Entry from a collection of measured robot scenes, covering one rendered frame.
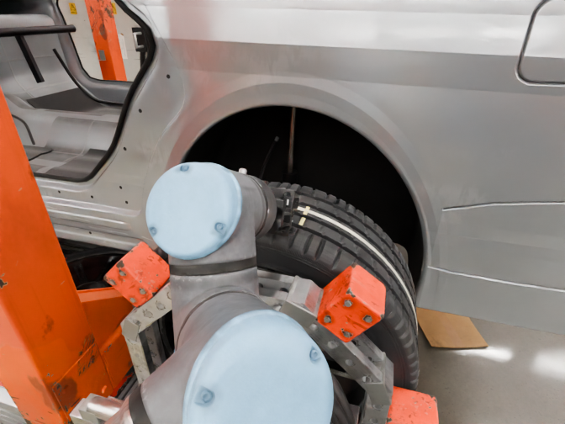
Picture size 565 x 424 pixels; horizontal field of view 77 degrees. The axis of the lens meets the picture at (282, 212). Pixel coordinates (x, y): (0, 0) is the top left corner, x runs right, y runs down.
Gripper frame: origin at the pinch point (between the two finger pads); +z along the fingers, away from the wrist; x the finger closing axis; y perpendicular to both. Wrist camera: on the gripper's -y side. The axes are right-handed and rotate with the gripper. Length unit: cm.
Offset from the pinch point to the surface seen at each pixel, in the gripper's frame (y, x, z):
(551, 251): 63, -1, 34
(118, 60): -241, 109, 237
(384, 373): 25.2, -24.8, -2.9
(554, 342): 123, -52, 149
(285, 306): 7.9, -14.9, -10.8
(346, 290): 16.9, -9.9, -12.7
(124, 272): -22.6, -15.6, -10.2
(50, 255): -48, -18, -1
